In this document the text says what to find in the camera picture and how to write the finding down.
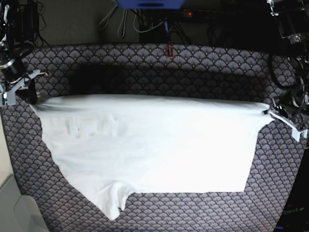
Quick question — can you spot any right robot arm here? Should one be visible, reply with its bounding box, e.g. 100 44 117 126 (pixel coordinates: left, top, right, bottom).
0 0 47 107

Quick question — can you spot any blue box at top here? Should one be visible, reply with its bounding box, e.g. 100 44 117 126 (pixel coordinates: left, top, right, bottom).
116 0 184 9

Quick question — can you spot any red clip on cloth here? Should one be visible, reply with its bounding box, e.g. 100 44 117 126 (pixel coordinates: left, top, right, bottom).
166 45 173 58

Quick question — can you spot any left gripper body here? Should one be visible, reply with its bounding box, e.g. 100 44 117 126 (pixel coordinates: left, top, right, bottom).
271 91 309 128

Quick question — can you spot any white cable loop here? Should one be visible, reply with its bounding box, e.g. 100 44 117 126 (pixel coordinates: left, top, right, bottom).
117 9 127 38

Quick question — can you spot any fan-patterned table cloth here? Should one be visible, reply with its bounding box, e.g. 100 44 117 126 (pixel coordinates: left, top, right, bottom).
0 44 307 232

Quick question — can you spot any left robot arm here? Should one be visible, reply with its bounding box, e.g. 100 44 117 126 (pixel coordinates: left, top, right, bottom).
266 0 309 142

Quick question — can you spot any black power strip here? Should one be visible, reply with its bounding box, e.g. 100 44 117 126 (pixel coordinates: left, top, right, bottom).
182 9 236 22

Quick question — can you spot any white T-shirt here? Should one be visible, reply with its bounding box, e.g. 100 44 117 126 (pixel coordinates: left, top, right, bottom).
32 94 272 220

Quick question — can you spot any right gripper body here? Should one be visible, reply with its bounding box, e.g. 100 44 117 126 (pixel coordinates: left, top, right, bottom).
0 58 26 89

